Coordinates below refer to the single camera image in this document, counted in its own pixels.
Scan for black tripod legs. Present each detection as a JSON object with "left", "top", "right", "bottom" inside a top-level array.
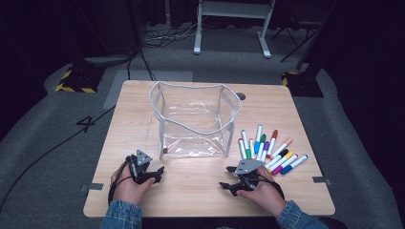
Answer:
[{"left": 271, "top": 18, "right": 319, "bottom": 63}]

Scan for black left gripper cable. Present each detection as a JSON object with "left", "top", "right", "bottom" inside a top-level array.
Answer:
[{"left": 107, "top": 155, "right": 135, "bottom": 205}]

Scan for white metal stand frame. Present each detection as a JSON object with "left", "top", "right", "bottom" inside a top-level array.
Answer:
[{"left": 193, "top": 0, "right": 276, "bottom": 59}]

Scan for person's right hand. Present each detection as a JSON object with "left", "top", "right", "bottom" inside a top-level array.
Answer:
[{"left": 237, "top": 166, "right": 286, "bottom": 219}]

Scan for bundle of floor cables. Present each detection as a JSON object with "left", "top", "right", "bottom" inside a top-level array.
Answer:
[{"left": 142, "top": 18, "right": 204, "bottom": 49}]

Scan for person's left hand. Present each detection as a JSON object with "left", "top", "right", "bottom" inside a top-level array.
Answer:
[{"left": 110, "top": 160, "right": 157, "bottom": 206}]

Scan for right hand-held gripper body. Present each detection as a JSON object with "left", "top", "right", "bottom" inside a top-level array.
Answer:
[{"left": 233, "top": 159, "right": 265, "bottom": 196}]

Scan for clear plastic bag white trim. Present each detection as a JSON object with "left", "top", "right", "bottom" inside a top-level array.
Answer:
[{"left": 149, "top": 80, "right": 243, "bottom": 160}]

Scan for black stand base hazard stripes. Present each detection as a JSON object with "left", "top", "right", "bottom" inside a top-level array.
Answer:
[
  {"left": 54, "top": 65, "right": 106, "bottom": 94},
  {"left": 281, "top": 70, "right": 324, "bottom": 98}
]

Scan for group of coloured markers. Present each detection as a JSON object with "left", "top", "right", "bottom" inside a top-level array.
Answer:
[{"left": 238, "top": 123, "right": 309, "bottom": 176}]

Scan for grey tape strip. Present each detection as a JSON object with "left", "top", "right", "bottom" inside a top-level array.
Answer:
[
  {"left": 311, "top": 176, "right": 332, "bottom": 186},
  {"left": 79, "top": 182, "right": 104, "bottom": 193}
]

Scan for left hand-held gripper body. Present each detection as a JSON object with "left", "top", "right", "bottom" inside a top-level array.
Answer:
[{"left": 126, "top": 149, "right": 157, "bottom": 185}]

